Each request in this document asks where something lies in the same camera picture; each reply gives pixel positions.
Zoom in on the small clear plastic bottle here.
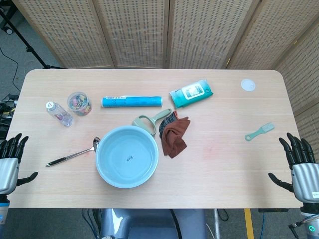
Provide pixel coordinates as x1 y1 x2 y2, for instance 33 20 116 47
45 101 74 127

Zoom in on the teal wet wipes pack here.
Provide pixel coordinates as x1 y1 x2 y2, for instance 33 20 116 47
168 79 214 110

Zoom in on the light blue plastic basin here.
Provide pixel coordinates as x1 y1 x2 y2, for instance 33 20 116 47
95 125 160 189

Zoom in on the brown microfibre cloth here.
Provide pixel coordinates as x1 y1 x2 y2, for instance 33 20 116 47
161 116 191 159

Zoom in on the metal ladle black handle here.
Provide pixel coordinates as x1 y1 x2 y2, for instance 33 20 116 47
45 136 101 168

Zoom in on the white round lid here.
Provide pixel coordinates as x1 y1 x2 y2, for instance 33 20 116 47
240 78 256 92

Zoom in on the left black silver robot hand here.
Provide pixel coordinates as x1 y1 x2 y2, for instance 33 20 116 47
0 133 39 195

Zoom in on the small green brush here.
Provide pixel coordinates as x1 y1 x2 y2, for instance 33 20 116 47
244 122 276 142

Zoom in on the black tripod stand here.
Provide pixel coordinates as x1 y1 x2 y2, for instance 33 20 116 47
0 6 63 70

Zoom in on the grey blue robot torso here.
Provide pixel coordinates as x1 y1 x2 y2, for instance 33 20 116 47
99 208 208 239

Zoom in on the black cable bundle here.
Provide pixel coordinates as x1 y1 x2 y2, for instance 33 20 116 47
81 209 101 239

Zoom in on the blue cable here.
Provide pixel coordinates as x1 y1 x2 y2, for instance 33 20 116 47
258 211 265 239

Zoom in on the wooden folding screen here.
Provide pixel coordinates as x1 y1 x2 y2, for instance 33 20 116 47
11 0 319 152

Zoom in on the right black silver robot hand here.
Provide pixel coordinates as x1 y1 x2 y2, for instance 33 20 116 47
268 132 319 205

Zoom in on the black floor cable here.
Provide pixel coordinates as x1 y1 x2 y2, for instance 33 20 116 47
0 46 20 91

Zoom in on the blue cling wrap roll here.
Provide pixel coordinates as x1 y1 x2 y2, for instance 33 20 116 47
100 95 163 109

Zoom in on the black equipment with cables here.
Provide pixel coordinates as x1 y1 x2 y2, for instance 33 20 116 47
0 93 18 126

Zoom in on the clear jar of colourful clips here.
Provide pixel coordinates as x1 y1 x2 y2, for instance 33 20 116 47
67 91 92 117

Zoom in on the dark grey striped cloth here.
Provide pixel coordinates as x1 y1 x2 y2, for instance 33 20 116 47
159 111 179 139

